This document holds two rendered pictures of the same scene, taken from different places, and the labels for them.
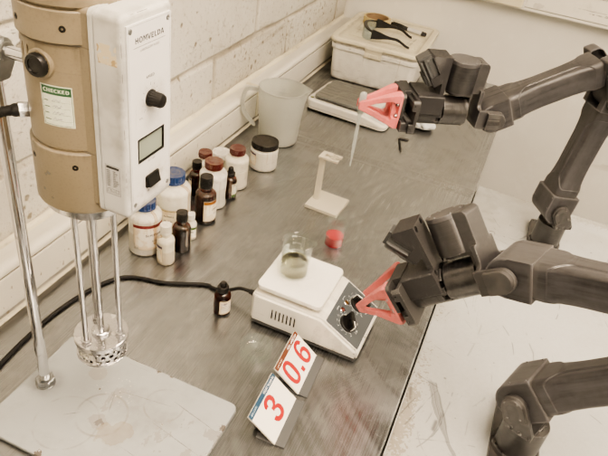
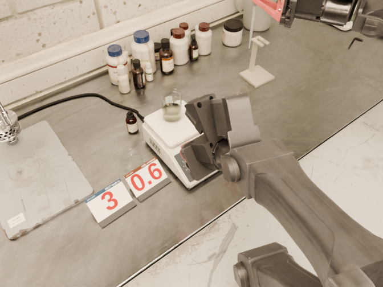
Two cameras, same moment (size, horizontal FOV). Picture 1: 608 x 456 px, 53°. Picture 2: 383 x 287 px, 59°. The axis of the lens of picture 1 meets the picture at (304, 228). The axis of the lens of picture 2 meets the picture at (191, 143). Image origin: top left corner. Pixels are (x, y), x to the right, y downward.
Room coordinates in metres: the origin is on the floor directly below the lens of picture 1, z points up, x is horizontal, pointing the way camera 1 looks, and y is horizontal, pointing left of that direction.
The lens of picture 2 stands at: (0.36, -0.38, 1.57)
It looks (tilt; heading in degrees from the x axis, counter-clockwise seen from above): 48 degrees down; 35
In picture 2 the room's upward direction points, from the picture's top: straight up
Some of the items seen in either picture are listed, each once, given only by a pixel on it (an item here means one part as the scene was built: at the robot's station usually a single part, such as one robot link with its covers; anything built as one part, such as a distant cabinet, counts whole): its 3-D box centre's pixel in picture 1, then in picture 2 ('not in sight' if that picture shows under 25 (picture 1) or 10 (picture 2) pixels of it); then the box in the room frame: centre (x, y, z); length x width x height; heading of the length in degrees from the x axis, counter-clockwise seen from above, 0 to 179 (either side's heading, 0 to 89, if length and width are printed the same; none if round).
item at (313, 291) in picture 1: (301, 278); (176, 122); (0.82, -0.01, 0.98); 0.12 x 0.12 x 0.01; 72
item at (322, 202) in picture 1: (330, 181); (259, 60); (1.20, -0.04, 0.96); 0.08 x 0.08 x 0.13; 70
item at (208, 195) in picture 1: (205, 198); (166, 55); (1.06, 0.21, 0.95); 0.04 x 0.04 x 0.11
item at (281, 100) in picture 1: (274, 113); (255, 5); (1.49, 0.13, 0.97); 0.18 x 0.13 x 0.15; 99
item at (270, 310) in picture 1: (311, 301); (182, 140); (0.81, -0.03, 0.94); 0.22 x 0.13 x 0.08; 72
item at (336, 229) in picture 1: (335, 232); (240, 97); (1.05, -0.07, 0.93); 0.04 x 0.04 x 0.06
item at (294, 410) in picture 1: (277, 409); (110, 202); (0.59, 0.00, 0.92); 0.09 x 0.06 x 0.04; 166
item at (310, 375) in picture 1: (299, 363); (147, 178); (0.68, -0.03, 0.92); 0.09 x 0.06 x 0.04; 166
